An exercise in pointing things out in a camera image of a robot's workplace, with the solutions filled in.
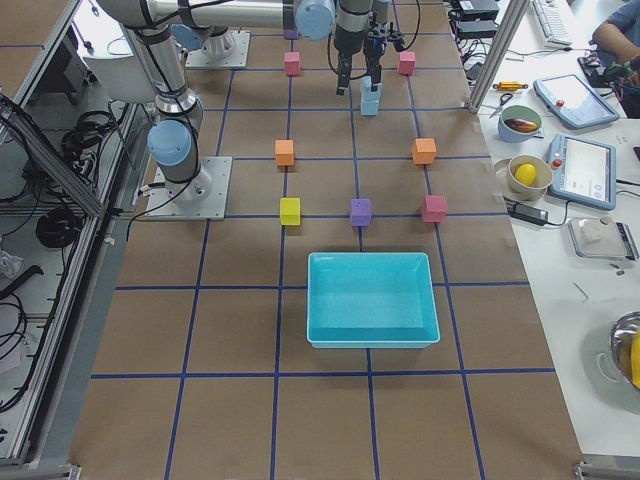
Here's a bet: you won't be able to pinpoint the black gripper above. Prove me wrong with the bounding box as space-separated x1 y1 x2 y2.
333 0 404 96

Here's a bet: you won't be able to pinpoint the light blue block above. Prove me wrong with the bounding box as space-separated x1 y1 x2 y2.
360 76 383 102
360 99 380 117

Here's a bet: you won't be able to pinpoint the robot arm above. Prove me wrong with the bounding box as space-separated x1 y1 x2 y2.
99 1 214 204
99 1 407 99

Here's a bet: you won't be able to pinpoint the person forearm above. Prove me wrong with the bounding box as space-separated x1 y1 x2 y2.
592 1 639 63

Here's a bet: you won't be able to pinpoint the pink block top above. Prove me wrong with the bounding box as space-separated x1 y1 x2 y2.
396 50 416 76

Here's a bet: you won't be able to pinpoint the dark pink block bottom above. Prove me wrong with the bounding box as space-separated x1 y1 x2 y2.
284 51 302 77

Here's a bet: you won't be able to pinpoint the purple block left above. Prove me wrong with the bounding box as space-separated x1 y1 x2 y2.
283 30 300 40

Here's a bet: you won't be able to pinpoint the purple block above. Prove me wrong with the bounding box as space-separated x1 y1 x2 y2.
350 198 372 227
283 30 300 40

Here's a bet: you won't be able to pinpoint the orange block top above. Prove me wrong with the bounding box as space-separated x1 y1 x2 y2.
412 138 437 165

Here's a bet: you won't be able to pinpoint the orange block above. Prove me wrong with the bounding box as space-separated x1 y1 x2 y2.
274 139 295 167
412 138 437 165

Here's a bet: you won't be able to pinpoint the orange block bottom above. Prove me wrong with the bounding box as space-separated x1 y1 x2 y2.
274 139 295 167

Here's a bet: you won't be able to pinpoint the purple block right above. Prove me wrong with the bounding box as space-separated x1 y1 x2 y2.
350 198 372 227

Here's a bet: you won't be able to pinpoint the yellow block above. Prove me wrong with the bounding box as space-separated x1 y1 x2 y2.
279 197 301 226

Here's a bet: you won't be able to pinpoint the pink plastic bin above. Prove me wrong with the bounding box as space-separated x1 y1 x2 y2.
421 195 448 223

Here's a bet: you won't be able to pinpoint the green bowl with fruit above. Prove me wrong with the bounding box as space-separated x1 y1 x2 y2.
497 105 542 143

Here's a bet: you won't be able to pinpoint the white keyboard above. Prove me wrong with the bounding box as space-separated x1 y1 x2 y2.
529 0 573 48

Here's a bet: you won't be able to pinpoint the yellow lemon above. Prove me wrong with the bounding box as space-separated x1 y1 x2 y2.
513 163 537 187

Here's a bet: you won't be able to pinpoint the teach pendant far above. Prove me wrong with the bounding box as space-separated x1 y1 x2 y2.
533 74 620 130

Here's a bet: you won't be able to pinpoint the teach pendant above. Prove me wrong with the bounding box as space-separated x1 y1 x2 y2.
547 134 617 211
533 74 620 130

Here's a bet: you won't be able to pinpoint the beige bowl with lemon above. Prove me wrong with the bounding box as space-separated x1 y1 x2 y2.
506 155 553 201

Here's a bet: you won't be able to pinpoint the black power adapter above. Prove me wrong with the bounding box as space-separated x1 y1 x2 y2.
507 202 548 226

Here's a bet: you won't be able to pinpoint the cyan plastic bin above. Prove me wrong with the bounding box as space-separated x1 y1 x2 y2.
306 252 441 349

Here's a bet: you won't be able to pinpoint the teach pendant near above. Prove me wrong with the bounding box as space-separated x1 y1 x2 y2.
547 134 617 211

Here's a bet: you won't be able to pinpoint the digital kitchen scale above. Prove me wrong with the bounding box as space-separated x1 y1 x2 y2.
568 216 639 261

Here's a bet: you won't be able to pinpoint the metal bowl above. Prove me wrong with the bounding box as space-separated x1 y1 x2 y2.
596 311 639 394

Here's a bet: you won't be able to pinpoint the black handled scissors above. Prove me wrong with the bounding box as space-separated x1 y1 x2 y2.
490 92 513 118

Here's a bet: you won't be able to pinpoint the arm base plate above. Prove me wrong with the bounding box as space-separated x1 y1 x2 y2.
145 156 233 221
186 30 251 70

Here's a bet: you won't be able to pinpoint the aluminium frame post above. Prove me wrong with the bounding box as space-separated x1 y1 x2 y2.
466 0 529 114

